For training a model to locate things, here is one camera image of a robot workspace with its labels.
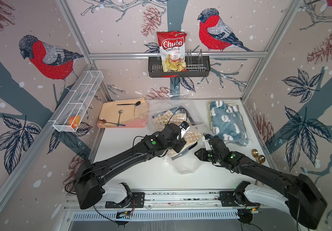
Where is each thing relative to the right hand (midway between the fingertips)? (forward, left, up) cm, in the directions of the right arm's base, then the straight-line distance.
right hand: (195, 153), depth 83 cm
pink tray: (+24, +38, -4) cm, 45 cm away
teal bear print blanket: (+18, -22, +5) cm, 29 cm away
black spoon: (+45, +45, -5) cm, 63 cm away
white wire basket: (+17, +67, +25) cm, 73 cm away
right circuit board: (-26, -28, -7) cm, 39 cm away
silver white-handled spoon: (+34, +45, -6) cm, 57 cm away
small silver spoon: (+36, +57, -7) cm, 68 cm away
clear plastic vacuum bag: (-2, +4, -8) cm, 9 cm away
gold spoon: (0, -42, -7) cm, 43 cm away
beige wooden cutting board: (+36, +60, -7) cm, 70 cm away
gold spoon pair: (+5, -39, -7) cm, 40 cm away
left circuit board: (-31, +37, -8) cm, 49 cm away
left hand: (+3, +6, +13) cm, 15 cm away
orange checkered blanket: (+11, +2, 0) cm, 11 cm away
